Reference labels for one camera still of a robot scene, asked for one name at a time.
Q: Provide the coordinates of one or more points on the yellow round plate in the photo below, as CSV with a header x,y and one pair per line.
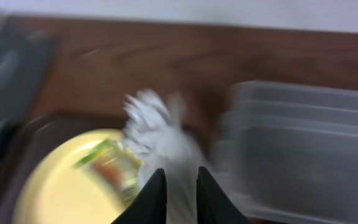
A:
x,y
57,192

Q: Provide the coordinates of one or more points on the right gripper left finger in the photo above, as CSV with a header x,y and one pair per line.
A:
x,y
150,206

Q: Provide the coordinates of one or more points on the dark brown serving tray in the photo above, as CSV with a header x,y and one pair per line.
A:
x,y
33,141

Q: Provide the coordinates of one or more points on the clear plastic waste bin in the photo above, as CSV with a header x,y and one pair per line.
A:
x,y
289,153

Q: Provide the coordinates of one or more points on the green orange snack wrapper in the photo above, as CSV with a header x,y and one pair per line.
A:
x,y
114,166

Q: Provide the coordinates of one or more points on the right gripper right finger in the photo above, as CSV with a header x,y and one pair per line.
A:
x,y
212,204

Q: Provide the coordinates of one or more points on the white paper napkin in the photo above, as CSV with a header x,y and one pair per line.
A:
x,y
155,135

